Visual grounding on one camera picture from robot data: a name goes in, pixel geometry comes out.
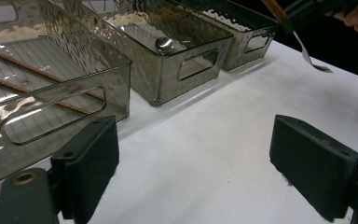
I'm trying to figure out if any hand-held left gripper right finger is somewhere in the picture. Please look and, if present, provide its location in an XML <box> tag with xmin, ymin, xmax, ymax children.
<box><xmin>268</xmin><ymin>114</ymin><xmax>358</xmax><ymax>222</ymax></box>

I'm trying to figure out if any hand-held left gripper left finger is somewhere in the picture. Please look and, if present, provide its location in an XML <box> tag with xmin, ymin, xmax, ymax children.
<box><xmin>49</xmin><ymin>115</ymin><xmax>120</xmax><ymax>224</ymax></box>

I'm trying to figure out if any brown wooden chopstick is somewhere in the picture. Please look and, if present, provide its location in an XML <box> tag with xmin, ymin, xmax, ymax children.
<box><xmin>0</xmin><ymin>44</ymin><xmax>105</xmax><ymax>102</ymax></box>
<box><xmin>0</xmin><ymin>74</ymin><xmax>95</xmax><ymax>116</ymax></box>

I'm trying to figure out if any wooden-handled metal utensil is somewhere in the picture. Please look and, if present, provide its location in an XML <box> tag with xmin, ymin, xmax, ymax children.
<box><xmin>260</xmin><ymin>0</ymin><xmax>334</xmax><ymax>73</ymax></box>

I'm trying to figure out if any smoky transparent plastic bin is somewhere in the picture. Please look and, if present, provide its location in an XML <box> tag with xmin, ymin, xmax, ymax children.
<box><xmin>80</xmin><ymin>0</ymin><xmax>235</xmax><ymax>107</ymax></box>
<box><xmin>180</xmin><ymin>0</ymin><xmax>279</xmax><ymax>72</ymax></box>
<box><xmin>0</xmin><ymin>0</ymin><xmax>133</xmax><ymax>186</ymax></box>

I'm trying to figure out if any white table cover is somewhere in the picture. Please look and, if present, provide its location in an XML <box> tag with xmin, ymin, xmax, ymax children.
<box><xmin>0</xmin><ymin>40</ymin><xmax>358</xmax><ymax>224</ymax></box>

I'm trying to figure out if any metal spoon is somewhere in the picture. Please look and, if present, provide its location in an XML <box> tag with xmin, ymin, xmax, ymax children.
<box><xmin>120</xmin><ymin>24</ymin><xmax>175</xmax><ymax>54</ymax></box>

